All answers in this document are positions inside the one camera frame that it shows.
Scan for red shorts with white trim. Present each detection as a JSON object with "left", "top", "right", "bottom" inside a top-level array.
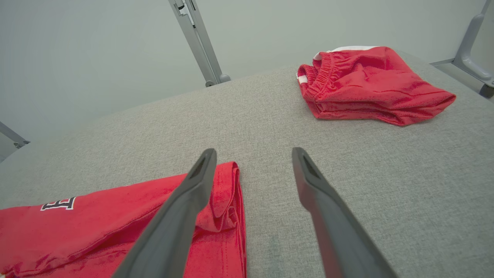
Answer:
[{"left": 296, "top": 46, "right": 457, "bottom": 127}]

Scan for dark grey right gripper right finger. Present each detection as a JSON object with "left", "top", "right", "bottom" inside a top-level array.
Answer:
[{"left": 291, "top": 147, "right": 399, "bottom": 278}]

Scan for grey fabric sofa cushion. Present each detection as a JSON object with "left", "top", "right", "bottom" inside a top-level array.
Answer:
[{"left": 0, "top": 48, "right": 494, "bottom": 278}]

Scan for red and white jersey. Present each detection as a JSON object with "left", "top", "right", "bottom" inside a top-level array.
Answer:
[{"left": 0, "top": 161, "right": 248, "bottom": 278}]

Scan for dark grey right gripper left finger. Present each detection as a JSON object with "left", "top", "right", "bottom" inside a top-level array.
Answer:
[{"left": 112, "top": 148, "right": 218, "bottom": 278}]

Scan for grey metal frame with wheel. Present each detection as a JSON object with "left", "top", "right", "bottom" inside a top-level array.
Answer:
[{"left": 0, "top": 121, "right": 31, "bottom": 150}]

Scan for grey metal frame post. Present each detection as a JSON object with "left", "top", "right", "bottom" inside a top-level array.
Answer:
[{"left": 168, "top": 0, "right": 232, "bottom": 88}]

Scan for grey metal frame bracket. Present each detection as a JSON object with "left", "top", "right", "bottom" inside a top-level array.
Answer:
[{"left": 430, "top": 0, "right": 494, "bottom": 98}]

